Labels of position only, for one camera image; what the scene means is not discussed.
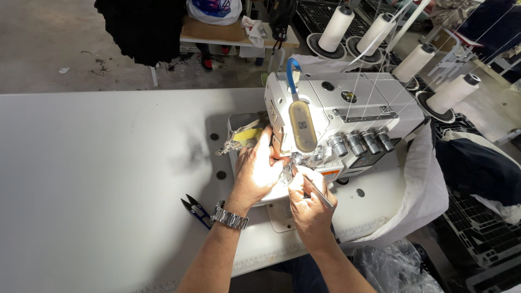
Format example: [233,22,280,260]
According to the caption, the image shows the person's dark trousers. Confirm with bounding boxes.
[269,254,338,293]

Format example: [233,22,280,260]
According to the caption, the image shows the white printed plastic bag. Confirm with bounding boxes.
[186,0,243,27]

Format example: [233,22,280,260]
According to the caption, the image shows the person's right hand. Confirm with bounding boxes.
[287,165,338,252]

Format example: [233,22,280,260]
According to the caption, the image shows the white fabric sack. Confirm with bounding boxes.
[346,120,449,247]

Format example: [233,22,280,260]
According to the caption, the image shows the person's left hand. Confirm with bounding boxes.
[223,125,288,216]

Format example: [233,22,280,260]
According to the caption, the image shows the black electric fan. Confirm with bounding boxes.
[267,0,298,50]

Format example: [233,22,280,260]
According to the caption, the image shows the white thread cone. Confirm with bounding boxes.
[317,5,355,53]
[356,12,397,57]
[392,43,437,84]
[426,73,482,115]

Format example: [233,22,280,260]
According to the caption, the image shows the clear plastic bag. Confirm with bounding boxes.
[352,238,446,293]

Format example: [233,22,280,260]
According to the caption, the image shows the dark navy fabric pile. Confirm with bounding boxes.
[435,129,521,225]

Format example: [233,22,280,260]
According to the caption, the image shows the silver metal wristwatch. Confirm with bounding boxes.
[209,200,250,230]

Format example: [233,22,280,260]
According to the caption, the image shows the black plastic pallet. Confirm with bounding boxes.
[431,114,521,293]
[294,0,408,49]

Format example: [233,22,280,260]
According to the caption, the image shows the wooden work table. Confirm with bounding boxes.
[149,15,300,87]

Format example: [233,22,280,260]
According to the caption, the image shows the white crumpled cloth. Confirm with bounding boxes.
[240,15,266,49]

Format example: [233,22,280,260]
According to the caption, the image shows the silver metal tweezers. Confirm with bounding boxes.
[294,164,336,211]

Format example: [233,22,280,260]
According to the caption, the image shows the blue thread snips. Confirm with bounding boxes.
[180,194,212,231]

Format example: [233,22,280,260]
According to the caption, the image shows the black hanging garment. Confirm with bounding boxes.
[94,0,189,68]

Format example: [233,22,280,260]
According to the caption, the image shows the blue gooseneck work lamp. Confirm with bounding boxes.
[286,57,318,154]

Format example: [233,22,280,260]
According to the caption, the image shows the white overlock sewing machine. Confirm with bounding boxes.
[214,72,427,206]

